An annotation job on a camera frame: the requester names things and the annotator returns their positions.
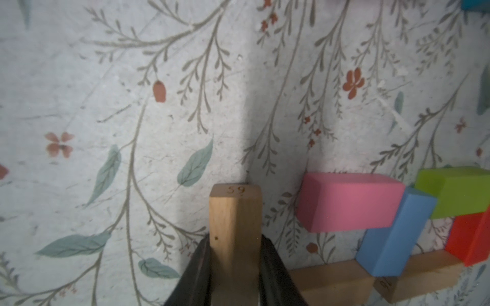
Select red block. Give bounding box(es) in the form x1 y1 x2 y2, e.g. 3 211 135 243
445 209 489 267

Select teal block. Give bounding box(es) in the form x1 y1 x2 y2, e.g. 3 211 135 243
461 0 490 13

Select lime green block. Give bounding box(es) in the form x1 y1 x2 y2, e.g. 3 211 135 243
415 167 489 219

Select natural wood block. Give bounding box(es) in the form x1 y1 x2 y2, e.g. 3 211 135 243
209 184 263 305
289 260 375 306
374 250 464 303

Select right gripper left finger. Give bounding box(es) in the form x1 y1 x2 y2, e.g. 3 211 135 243
164 234 211 306

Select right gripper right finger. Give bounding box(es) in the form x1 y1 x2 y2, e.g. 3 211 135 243
259 235 308 306

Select long pink block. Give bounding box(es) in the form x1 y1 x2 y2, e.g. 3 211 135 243
296 173 405 233

